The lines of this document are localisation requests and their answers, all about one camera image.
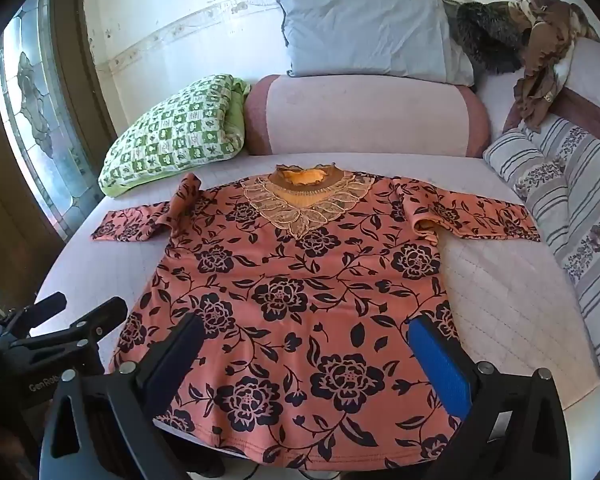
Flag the pink bolster pillow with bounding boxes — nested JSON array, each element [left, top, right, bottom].
[[243, 74, 492, 159]]

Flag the light blue pillow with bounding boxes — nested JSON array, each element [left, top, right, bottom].
[[275, 0, 476, 87]]

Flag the brown ruffled cloth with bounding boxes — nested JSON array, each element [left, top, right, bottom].
[[510, 0, 600, 134]]

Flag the striped floral pillows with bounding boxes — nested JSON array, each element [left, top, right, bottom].
[[483, 113, 600, 381]]

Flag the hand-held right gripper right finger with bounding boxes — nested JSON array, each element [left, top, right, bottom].
[[408, 316, 572, 480]]

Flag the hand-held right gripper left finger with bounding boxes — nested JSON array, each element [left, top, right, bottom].
[[39, 313, 205, 480]]

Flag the green patterned pillow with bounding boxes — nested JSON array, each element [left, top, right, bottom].
[[98, 74, 252, 199]]

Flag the orange floral blouse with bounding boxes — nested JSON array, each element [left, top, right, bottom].
[[91, 162, 541, 470]]

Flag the dark fuzzy blanket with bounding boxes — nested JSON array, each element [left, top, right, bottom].
[[442, 0, 532, 92]]

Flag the stained glass window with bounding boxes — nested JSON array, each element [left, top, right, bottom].
[[0, 0, 106, 241]]

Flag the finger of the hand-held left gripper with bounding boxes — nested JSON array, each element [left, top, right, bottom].
[[0, 292, 68, 341], [11, 296, 129, 352]]

